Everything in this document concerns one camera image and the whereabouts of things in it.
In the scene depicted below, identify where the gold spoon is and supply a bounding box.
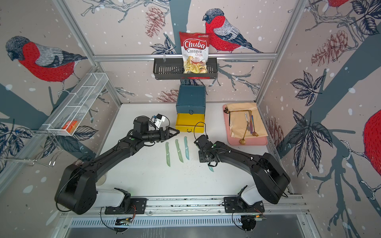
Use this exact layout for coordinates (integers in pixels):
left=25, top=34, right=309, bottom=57
left=223, top=107, right=262, bottom=146

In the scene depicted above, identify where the teal top drawer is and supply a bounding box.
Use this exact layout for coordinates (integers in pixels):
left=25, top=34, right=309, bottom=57
left=176, top=105, right=205, bottom=115

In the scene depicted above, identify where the teal drawer cabinet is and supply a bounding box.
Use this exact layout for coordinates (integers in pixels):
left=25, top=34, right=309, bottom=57
left=176, top=85, right=206, bottom=107

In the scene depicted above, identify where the horizontal aluminium bar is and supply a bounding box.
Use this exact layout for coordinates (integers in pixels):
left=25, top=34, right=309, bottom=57
left=93, top=53, right=279, bottom=62

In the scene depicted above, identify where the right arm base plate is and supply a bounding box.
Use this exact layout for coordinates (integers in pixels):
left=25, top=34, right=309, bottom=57
left=222, top=196, right=265, bottom=213

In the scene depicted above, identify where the aluminium rail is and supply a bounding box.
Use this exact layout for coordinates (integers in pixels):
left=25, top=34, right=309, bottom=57
left=61, top=194, right=310, bottom=218

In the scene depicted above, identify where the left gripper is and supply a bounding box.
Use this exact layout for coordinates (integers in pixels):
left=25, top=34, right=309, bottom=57
left=142, top=126, right=180, bottom=143

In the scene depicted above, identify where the wire hook rack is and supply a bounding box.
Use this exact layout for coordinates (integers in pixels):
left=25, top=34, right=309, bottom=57
left=1, top=129, right=64, bottom=168

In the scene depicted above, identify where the yellow drawer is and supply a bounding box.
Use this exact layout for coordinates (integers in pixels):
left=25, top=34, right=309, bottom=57
left=175, top=114, right=205, bottom=133

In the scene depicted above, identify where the aluminium frame post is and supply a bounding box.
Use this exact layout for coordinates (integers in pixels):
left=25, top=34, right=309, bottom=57
left=53, top=0, right=122, bottom=108

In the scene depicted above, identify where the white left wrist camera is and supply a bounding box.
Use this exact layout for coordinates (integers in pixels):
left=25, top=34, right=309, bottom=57
left=152, top=114, right=167, bottom=129

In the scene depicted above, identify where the red packet in rack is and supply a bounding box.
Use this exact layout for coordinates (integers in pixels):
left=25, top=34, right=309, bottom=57
left=62, top=120, right=79, bottom=133

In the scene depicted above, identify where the black wire basket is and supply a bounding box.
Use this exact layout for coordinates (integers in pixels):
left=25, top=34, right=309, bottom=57
left=153, top=57, right=218, bottom=80

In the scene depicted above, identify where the Chuba cassava chips bag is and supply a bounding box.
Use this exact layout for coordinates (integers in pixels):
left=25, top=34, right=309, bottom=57
left=179, top=32, right=210, bottom=74

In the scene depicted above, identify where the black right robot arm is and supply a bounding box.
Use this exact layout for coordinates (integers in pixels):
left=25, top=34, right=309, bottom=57
left=194, top=135, right=291, bottom=204

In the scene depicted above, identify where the pink tray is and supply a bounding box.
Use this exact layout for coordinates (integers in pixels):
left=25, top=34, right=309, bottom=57
left=223, top=103, right=268, bottom=146

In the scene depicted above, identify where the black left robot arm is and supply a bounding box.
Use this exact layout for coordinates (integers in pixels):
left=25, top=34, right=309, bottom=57
left=55, top=116, right=180, bottom=215

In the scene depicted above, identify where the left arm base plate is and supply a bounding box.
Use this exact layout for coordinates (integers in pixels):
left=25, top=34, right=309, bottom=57
left=105, top=197, right=148, bottom=215

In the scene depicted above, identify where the teal knife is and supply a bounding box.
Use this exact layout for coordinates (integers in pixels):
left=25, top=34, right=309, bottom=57
left=184, top=136, right=190, bottom=160

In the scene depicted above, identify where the light green knife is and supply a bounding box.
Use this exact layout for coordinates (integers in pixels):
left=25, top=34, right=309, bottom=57
left=165, top=142, right=171, bottom=167

